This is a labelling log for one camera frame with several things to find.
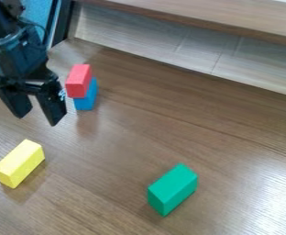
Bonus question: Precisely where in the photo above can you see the yellow block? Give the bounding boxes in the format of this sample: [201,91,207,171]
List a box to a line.
[0,139,47,189]

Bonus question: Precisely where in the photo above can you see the blue block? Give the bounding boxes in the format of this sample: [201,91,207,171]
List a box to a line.
[71,76,99,112]

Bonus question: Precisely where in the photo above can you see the red block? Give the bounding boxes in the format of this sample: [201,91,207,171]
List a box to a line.
[64,63,94,99]

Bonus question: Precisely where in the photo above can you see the green block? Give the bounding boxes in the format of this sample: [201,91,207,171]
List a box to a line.
[147,162,200,218]

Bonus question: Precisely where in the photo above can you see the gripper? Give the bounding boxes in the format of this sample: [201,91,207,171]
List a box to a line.
[0,25,69,128]

